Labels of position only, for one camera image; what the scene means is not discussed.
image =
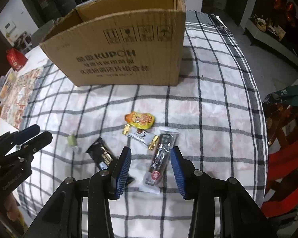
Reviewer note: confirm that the white low tv cabinet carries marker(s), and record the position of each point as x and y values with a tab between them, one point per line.
268	40

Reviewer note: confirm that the pale green candy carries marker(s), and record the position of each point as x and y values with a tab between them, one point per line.
72	141

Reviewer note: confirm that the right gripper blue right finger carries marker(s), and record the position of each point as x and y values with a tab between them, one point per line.
192	183

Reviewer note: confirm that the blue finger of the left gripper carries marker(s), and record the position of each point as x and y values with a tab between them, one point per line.
26	133
14	146

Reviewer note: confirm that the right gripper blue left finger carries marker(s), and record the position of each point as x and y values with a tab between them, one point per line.
110	183

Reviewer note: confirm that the person left hand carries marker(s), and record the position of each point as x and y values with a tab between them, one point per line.
11	209

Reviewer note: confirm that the red wooden chair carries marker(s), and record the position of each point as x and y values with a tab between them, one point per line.
281	115

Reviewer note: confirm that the patterned table mat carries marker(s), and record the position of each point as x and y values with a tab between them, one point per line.
16	102

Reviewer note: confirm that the round snack tray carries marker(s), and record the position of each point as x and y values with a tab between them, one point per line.
6	84

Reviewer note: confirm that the black cheese cracker packet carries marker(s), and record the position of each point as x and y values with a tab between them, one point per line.
101	154

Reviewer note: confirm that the red balloons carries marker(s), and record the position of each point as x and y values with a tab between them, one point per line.
285	12

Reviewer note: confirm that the grey dining chair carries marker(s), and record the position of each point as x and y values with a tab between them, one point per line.
38	35

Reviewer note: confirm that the brown cardboard box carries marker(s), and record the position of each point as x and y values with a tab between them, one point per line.
124	42

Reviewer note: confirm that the red gift bag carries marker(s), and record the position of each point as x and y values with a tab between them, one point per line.
16	59

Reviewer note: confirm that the yellow orange jelly pouch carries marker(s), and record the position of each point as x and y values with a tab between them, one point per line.
143	121

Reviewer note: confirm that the black white long snack bar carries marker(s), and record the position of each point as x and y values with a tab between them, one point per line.
166	141

